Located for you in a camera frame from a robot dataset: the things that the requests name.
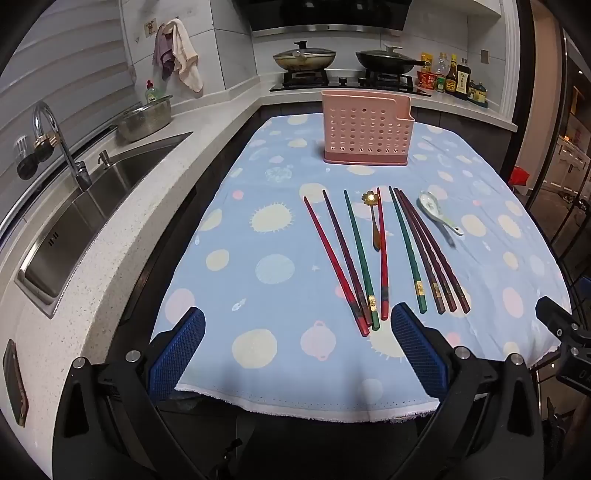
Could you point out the black frying pan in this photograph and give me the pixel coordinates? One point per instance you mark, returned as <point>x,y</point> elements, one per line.
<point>383,64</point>

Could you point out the pink perforated utensil holder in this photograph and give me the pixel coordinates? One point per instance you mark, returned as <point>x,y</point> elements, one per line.
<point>364,124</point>

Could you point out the black range hood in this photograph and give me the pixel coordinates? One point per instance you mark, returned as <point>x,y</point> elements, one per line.
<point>323,16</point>

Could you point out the large dark soy sauce bottle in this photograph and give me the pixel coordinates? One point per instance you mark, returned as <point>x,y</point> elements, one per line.
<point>463,83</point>

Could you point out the glass lid black knob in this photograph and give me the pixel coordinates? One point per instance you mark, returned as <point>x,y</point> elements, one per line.
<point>302,51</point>

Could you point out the teal condiment jar set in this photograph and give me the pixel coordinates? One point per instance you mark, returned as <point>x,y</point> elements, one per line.
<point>478,93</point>

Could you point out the white ceramic soup spoon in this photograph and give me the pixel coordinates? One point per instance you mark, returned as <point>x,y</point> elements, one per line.
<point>429,203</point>

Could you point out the wall socket with sticker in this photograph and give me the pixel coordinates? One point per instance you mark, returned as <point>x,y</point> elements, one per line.
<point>148,28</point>

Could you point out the black gas stove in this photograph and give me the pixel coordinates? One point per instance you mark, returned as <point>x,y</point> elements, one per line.
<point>351,83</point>

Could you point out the white window blind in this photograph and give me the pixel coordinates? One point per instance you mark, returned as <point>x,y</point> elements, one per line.
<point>69,60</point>

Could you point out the green dish soap bottle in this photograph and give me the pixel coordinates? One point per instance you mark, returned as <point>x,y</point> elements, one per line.
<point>150,94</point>

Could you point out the chrome faucet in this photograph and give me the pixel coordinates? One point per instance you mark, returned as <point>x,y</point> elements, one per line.
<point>69,157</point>

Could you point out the yellow seasoning packet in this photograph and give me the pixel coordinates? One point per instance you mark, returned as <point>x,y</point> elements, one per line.
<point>425,59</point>

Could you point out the dark sauce bottle yellow cap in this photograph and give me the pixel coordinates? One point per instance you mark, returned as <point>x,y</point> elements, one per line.
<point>452,78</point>

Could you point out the beige wok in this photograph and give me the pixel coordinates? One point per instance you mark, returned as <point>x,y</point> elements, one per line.
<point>304,64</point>

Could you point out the red chopstick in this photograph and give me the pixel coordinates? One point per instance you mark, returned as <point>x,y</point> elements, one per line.
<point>330,258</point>
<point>382,249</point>

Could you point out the beige hanging towel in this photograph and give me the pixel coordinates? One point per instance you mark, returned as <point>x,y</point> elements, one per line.
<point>187,60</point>

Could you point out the stainless steel sink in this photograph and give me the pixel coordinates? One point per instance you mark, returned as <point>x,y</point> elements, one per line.
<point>92,221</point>

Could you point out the red plastic object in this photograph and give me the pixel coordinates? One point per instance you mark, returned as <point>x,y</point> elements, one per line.
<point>521,176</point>

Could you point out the sink soap dispenser pump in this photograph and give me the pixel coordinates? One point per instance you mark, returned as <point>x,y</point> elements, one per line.
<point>104,159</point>

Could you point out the purple hanging towel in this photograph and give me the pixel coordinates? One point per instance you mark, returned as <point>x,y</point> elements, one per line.
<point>161,53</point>

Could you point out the small green lid jar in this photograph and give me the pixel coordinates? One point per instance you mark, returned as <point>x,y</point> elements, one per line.
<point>441,85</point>

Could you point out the gold flower spoon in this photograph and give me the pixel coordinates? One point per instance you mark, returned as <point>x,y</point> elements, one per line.
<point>375,230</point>

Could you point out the green chopstick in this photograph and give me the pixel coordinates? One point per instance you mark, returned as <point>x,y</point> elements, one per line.
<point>359,251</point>
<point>406,247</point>

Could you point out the clear plastic bottle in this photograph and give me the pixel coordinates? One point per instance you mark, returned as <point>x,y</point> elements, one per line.
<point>442,64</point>

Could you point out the stainless steel bowl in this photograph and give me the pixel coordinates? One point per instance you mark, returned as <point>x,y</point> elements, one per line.
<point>143,120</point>

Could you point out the dark maroon chopstick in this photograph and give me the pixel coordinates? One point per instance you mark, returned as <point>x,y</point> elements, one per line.
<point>344,249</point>
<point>422,258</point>
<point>431,258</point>
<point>441,258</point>

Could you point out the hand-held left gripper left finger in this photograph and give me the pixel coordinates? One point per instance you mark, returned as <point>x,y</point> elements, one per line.
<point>184,350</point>

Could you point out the blue polka dot tablecloth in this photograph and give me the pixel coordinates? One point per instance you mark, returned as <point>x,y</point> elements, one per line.
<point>277,221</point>

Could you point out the glass lid white knob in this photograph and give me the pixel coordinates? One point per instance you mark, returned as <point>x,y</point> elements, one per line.
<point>385,53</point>

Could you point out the grey wall outlet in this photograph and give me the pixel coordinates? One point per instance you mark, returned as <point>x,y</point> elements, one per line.
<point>484,56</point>

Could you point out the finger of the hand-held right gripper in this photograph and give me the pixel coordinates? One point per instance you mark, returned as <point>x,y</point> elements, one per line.
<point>551,314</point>

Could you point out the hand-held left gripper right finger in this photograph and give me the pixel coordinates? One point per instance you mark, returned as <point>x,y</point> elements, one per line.
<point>415,350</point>

